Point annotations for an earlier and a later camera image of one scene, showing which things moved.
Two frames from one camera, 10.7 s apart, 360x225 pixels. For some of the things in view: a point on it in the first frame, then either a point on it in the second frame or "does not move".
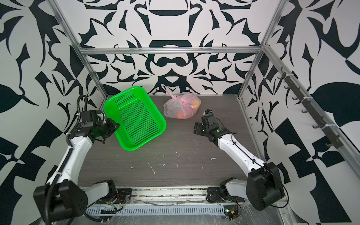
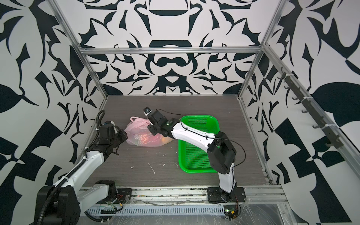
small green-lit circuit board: x=231 y=213 does not move
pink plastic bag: x=183 y=105 -> x=138 y=133
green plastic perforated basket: x=140 y=119 -> x=193 y=158
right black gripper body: x=200 y=129 -> x=153 y=128
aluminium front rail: x=168 y=196 does not move
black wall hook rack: x=335 y=140 does not move
